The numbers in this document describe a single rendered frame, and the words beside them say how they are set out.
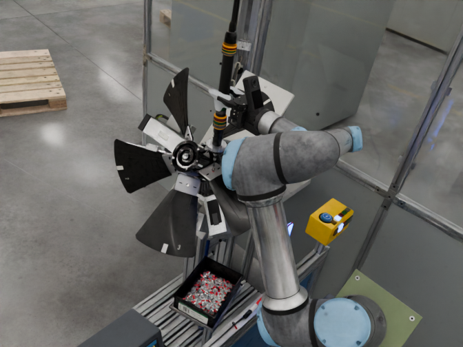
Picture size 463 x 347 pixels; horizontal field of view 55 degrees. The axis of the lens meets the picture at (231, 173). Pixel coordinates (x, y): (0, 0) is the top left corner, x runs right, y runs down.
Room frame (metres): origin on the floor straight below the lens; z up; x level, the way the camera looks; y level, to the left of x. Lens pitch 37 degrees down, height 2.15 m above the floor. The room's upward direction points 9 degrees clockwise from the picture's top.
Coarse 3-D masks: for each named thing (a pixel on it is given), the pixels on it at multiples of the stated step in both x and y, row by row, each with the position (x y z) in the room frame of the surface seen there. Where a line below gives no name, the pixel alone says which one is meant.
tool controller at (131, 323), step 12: (132, 312) 0.61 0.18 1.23; (108, 324) 0.57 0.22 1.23; (120, 324) 0.57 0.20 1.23; (132, 324) 0.57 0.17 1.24; (144, 324) 0.57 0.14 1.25; (96, 336) 0.54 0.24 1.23; (108, 336) 0.54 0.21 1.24; (120, 336) 0.54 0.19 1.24; (132, 336) 0.54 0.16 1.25; (144, 336) 0.54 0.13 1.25; (156, 336) 0.55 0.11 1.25
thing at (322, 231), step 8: (336, 200) 1.35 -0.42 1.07; (320, 208) 1.29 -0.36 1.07; (328, 208) 1.29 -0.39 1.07; (336, 208) 1.30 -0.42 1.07; (344, 208) 1.31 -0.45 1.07; (312, 216) 1.23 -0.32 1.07; (320, 216) 1.24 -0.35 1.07; (344, 216) 1.26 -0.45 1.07; (312, 224) 1.22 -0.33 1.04; (320, 224) 1.21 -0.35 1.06; (328, 224) 1.20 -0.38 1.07; (336, 224) 1.21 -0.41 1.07; (312, 232) 1.22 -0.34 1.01; (320, 232) 1.20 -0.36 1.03; (328, 232) 1.18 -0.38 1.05; (320, 240) 1.19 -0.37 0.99; (328, 240) 1.18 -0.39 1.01
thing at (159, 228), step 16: (176, 192) 1.21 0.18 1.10; (160, 208) 1.16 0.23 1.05; (176, 208) 1.18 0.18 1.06; (192, 208) 1.20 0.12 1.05; (144, 224) 1.12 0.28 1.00; (160, 224) 1.13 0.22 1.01; (176, 224) 1.14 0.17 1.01; (192, 224) 1.16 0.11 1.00; (144, 240) 1.09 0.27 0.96; (160, 240) 1.09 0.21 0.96; (176, 240) 1.10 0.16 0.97; (192, 240) 1.12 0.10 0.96; (192, 256) 1.08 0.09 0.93
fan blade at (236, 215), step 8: (216, 184) 1.19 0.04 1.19; (224, 184) 1.20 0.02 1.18; (216, 192) 1.16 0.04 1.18; (224, 192) 1.16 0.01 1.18; (232, 192) 1.17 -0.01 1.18; (224, 200) 1.13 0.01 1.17; (232, 200) 1.13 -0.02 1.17; (224, 208) 1.10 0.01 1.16; (232, 208) 1.11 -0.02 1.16; (240, 208) 1.11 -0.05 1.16; (232, 216) 1.08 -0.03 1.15; (240, 216) 1.08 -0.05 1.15; (248, 216) 1.09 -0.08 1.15; (232, 224) 1.05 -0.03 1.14; (240, 224) 1.06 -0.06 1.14; (248, 224) 1.06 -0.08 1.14; (232, 232) 1.03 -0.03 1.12; (240, 232) 1.03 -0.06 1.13
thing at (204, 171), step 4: (212, 164) 1.29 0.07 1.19; (216, 164) 1.30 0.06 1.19; (204, 168) 1.26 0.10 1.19; (208, 168) 1.27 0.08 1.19; (216, 168) 1.28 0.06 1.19; (220, 168) 1.28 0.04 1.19; (200, 172) 1.23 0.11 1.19; (204, 172) 1.24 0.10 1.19; (208, 172) 1.24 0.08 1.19; (212, 172) 1.25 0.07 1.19; (216, 172) 1.25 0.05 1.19; (220, 172) 1.26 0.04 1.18; (204, 176) 1.22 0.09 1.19; (208, 176) 1.22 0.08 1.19; (212, 176) 1.23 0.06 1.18; (216, 176) 1.23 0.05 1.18
